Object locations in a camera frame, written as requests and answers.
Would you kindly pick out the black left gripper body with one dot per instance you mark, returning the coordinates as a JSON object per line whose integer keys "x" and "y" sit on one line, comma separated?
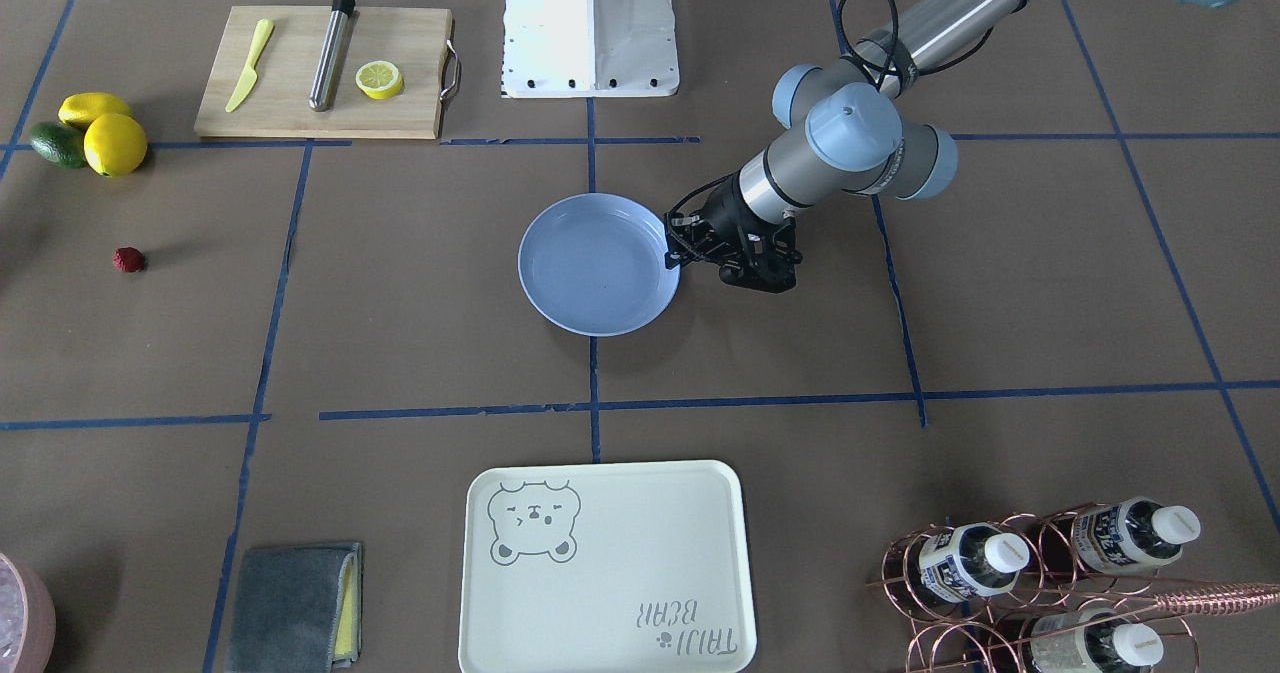
{"x": 722, "y": 215}

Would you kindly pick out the blue round plate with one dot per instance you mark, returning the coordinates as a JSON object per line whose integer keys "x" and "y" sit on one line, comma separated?
{"x": 594, "y": 264}

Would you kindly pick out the red strawberry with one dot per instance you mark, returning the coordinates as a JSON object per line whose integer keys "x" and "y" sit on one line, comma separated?
{"x": 129, "y": 260}

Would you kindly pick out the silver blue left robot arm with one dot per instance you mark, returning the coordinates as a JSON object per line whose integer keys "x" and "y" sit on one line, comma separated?
{"x": 842, "y": 133}

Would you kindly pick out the cream bear tray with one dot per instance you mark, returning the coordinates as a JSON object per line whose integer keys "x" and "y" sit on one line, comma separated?
{"x": 623, "y": 567}

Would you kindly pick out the lemon half slice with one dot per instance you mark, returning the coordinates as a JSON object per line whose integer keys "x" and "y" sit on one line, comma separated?
{"x": 379, "y": 80}

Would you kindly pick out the water bottle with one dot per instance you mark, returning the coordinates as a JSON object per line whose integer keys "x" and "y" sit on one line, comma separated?
{"x": 1135, "y": 536}
{"x": 1103, "y": 647}
{"x": 974, "y": 560}

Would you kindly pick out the steel rod black cap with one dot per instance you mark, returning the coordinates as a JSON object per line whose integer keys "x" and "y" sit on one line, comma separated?
{"x": 323, "y": 86}

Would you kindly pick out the yellow plastic knife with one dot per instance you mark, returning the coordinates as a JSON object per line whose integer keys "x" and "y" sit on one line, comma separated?
{"x": 249, "y": 75}

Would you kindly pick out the water bottle bottom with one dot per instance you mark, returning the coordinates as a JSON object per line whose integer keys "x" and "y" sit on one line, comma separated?
{"x": 1103, "y": 647}

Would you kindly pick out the grey yellow folded cloth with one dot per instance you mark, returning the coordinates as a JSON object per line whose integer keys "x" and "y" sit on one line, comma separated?
{"x": 298, "y": 609}

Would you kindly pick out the yellow lemon front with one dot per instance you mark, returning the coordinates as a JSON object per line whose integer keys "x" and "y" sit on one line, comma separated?
{"x": 115, "y": 145}

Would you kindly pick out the yellow lemon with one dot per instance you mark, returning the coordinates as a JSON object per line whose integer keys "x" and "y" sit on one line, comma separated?
{"x": 115, "y": 145}
{"x": 81, "y": 110}

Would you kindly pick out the yellow lemon rear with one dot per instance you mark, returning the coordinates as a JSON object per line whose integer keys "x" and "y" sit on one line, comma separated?
{"x": 81, "y": 110}

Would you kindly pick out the green avocado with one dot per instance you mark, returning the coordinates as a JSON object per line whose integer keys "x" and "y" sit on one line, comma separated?
{"x": 59, "y": 144}

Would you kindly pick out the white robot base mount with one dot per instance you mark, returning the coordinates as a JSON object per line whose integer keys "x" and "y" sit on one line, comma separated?
{"x": 560, "y": 49}

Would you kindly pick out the copper wire bottle rack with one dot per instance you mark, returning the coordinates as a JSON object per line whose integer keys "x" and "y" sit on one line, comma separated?
{"x": 987, "y": 634}

